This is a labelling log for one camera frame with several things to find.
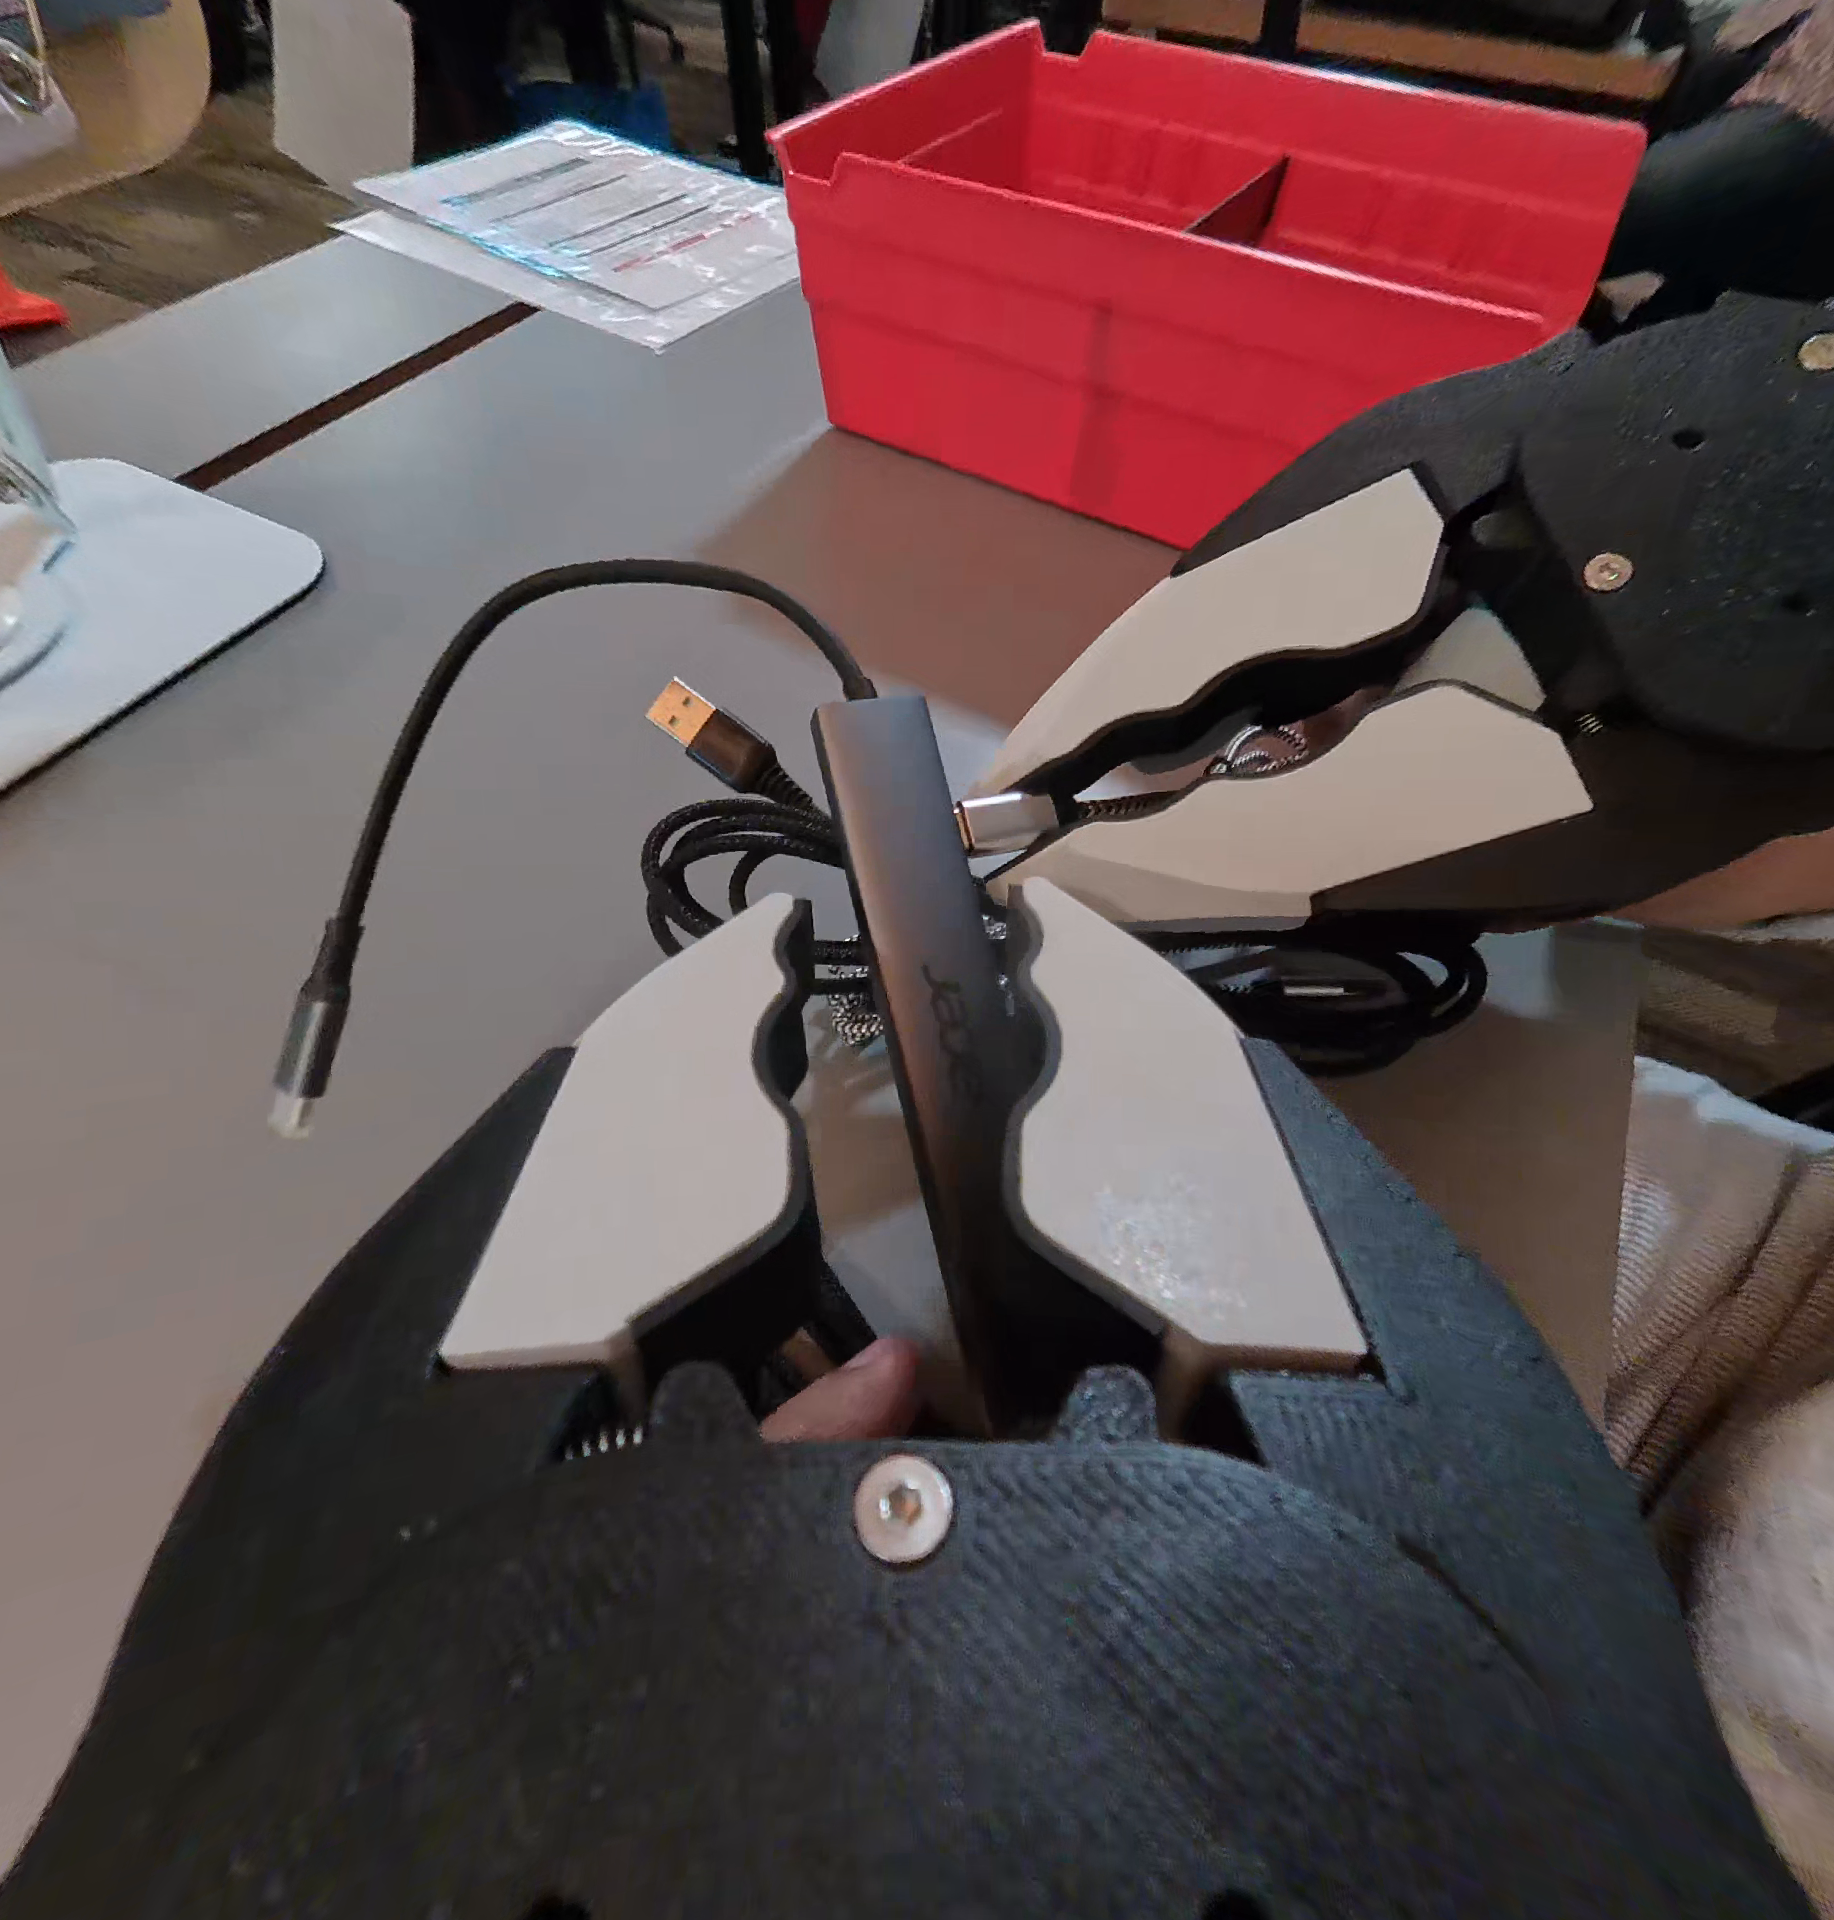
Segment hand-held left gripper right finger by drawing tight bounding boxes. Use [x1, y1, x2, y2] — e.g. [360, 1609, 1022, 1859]
[1007, 878, 1383, 1383]

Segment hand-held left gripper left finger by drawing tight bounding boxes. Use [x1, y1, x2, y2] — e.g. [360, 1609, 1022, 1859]
[439, 892, 829, 1374]

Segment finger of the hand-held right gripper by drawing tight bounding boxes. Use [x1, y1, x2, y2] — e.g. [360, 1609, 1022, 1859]
[993, 466, 1460, 797]
[990, 678, 1597, 924]

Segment black white braided cable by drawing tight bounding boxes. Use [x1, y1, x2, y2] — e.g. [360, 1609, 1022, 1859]
[788, 714, 1360, 1059]

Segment grey USB hub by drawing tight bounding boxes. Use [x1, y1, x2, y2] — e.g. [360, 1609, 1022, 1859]
[267, 557, 1069, 1440]

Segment red divided plastic bin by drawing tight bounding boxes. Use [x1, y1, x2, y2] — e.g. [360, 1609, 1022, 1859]
[767, 17, 1653, 549]

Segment black braided gold-plug cable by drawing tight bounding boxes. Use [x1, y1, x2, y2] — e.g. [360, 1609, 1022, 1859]
[638, 676, 1491, 1080]

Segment grey desk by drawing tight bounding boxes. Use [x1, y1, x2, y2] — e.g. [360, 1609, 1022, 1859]
[0, 226, 1834, 1892]

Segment person's left hand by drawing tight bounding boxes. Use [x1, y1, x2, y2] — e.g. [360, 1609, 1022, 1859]
[758, 1332, 926, 1445]

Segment person's right hand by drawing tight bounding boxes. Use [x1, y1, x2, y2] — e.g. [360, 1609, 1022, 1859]
[1598, 787, 1834, 935]

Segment white laptop stand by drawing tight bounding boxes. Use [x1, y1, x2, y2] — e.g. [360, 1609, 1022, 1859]
[0, 0, 326, 825]

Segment paper sheet in plastic sleeve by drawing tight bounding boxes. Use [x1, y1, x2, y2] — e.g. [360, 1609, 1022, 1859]
[330, 211, 801, 359]
[353, 119, 801, 316]

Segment person's beige trousers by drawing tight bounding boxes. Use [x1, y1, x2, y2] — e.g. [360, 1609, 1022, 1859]
[1653, 1395, 1834, 1920]

